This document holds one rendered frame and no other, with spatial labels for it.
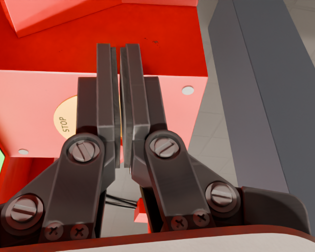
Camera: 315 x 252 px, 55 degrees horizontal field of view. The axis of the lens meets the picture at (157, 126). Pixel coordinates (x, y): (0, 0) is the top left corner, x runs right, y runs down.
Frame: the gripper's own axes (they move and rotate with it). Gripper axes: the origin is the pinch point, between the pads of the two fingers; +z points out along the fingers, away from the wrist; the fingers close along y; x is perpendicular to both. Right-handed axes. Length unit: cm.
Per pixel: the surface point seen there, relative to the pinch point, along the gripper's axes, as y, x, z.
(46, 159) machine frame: -32, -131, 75
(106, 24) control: -0.3, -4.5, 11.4
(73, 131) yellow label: -3.1, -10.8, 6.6
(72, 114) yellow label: -3.0, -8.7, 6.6
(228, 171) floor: 76, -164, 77
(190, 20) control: 5.8, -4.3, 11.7
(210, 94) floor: 46, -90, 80
